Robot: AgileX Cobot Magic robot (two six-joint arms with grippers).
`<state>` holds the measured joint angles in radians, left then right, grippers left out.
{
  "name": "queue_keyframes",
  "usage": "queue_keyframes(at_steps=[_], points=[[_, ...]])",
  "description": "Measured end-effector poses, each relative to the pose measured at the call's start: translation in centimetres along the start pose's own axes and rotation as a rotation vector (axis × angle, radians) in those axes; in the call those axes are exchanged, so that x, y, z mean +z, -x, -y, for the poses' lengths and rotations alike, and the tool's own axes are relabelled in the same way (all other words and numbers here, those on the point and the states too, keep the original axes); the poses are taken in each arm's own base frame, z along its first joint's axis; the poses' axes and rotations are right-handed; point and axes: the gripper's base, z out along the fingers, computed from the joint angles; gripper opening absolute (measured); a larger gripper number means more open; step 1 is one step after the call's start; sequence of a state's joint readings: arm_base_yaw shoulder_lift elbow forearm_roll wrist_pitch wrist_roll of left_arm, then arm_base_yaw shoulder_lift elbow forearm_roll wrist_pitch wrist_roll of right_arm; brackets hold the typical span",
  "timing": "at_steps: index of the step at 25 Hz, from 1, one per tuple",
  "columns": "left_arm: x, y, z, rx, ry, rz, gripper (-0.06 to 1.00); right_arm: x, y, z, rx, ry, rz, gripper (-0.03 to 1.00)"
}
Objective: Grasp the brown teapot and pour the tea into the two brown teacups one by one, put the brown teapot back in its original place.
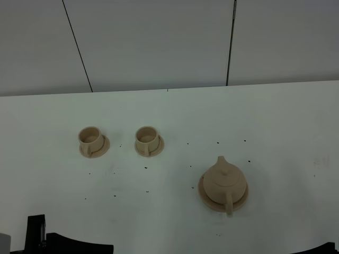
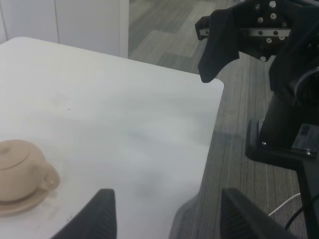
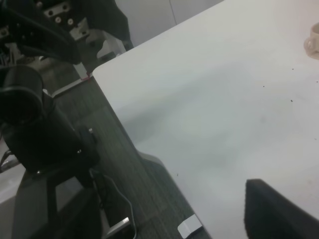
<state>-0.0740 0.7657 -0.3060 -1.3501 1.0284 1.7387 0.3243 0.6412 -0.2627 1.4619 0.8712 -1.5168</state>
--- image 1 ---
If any right beige cup saucer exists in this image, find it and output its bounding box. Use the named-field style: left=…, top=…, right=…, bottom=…
left=135, top=136, right=165, bottom=157

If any right beige teacup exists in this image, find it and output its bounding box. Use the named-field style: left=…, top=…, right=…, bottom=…
left=135, top=126, right=159, bottom=157

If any left beige cup saucer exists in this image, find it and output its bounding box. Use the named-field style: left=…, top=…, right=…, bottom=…
left=79, top=135, right=110, bottom=158

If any left beige teacup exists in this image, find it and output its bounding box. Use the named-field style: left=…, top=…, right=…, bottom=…
left=78, top=126, right=104, bottom=157

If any beige cup saucer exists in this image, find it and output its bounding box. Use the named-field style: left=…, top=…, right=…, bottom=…
left=79, top=135, right=110, bottom=158
left=135, top=136, right=165, bottom=157

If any beige teacup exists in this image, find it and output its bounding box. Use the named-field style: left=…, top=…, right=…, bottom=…
left=135, top=126, right=159, bottom=157
left=78, top=126, right=104, bottom=157

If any beige ceramic teapot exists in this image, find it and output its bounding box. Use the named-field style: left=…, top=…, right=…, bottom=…
left=203, top=156, right=248, bottom=216

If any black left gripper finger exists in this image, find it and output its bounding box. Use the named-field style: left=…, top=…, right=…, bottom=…
left=46, top=233, right=114, bottom=254

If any beige round teapot saucer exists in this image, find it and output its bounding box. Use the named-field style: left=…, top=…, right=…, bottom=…
left=198, top=174, right=249, bottom=213

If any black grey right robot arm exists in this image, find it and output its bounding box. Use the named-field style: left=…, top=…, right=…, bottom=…
left=305, top=242, right=338, bottom=254

